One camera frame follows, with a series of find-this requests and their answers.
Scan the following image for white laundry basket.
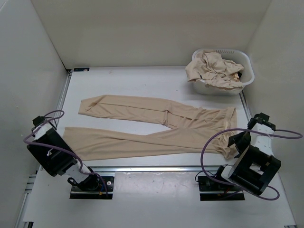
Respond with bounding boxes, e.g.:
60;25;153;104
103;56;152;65
185;48;255;96

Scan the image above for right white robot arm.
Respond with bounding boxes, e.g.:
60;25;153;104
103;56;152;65
213;113;281;196

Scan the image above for aluminium rail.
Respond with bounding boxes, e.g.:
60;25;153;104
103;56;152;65
239;91;252;122
28;165;269;174
47;69;73;127

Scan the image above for beige clothes pile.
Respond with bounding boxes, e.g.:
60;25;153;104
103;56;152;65
185;50;244;90

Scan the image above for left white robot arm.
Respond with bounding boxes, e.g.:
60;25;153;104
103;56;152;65
24;116;105;191

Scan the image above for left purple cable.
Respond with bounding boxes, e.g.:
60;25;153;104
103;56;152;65
22;110;107;195

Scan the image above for front aluminium rail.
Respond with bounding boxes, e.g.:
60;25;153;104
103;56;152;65
28;165;269;174

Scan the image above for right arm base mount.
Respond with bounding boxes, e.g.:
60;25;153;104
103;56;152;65
194;166;245;201

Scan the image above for blue white sticker label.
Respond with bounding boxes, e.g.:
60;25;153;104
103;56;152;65
73;67;90;72

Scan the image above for beige trousers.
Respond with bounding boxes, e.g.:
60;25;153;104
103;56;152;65
63;95;237;161

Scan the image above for right aluminium rail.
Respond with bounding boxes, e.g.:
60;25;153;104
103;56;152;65
239;91;252;122

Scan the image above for left aluminium rail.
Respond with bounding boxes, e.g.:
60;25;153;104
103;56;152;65
47;69;73;127

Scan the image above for purple cable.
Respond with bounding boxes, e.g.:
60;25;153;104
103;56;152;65
200;127;304;200
22;110;107;195

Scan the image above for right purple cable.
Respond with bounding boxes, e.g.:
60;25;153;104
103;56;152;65
200;127;304;200

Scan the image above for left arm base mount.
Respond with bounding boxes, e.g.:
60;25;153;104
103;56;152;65
66;168;114;200

